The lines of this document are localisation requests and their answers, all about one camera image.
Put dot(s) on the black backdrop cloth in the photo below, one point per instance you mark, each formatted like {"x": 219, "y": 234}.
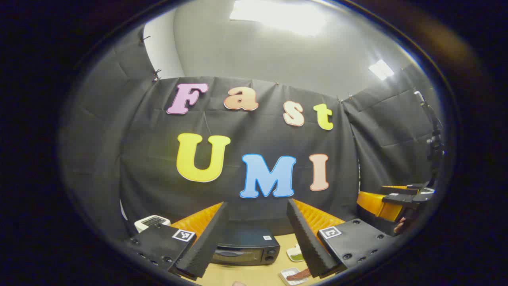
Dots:
{"x": 246, "y": 139}

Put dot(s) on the white toaster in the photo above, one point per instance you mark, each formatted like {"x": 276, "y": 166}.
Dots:
{"x": 151, "y": 221}

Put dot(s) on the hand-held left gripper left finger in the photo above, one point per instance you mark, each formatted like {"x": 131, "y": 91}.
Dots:
{"x": 206, "y": 246}

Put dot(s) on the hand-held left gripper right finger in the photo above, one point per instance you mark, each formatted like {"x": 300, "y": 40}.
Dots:
{"x": 307, "y": 242}

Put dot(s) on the white divided dish with beans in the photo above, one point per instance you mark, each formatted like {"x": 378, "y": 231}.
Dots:
{"x": 294, "y": 254}

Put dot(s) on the brown meat piece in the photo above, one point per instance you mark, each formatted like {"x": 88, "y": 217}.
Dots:
{"x": 299, "y": 275}

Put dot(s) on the black stand pole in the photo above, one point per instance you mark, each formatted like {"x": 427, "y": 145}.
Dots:
{"x": 434, "y": 143}

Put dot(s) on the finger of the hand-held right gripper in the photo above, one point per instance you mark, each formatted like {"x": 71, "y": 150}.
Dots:
{"x": 377, "y": 204}
{"x": 412, "y": 188}

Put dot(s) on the small ceiling light panel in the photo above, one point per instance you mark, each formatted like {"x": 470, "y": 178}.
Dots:
{"x": 381, "y": 69}

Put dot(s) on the black electric oven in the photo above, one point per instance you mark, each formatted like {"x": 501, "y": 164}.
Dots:
{"x": 246, "y": 246}

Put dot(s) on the white rectangular dish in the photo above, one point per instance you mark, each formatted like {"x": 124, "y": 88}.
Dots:
{"x": 285, "y": 275}

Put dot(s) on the large ceiling light panel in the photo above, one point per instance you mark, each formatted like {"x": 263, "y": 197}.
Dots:
{"x": 278, "y": 16}

